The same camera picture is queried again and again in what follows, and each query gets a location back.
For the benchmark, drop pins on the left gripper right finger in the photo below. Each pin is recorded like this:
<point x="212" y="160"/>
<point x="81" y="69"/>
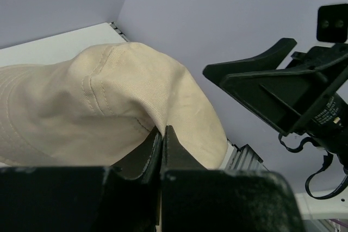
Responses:
<point x="183" y="188"/>

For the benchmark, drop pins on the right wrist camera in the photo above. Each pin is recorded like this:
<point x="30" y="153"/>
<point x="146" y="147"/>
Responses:
<point x="332" y="23"/>

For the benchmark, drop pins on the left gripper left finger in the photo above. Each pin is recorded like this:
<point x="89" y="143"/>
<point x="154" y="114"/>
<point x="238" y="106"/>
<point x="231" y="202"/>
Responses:
<point x="135" y="194"/>

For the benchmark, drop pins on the aluminium mounting rail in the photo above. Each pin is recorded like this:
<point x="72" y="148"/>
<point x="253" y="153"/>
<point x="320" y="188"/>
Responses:
<point x="241" y="159"/>

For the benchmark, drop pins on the beige bucket hat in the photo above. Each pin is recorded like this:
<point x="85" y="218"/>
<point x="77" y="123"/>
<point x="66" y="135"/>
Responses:
<point x="99" y="106"/>

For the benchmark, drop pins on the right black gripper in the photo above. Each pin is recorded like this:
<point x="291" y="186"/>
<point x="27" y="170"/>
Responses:
<point x="292" y="92"/>

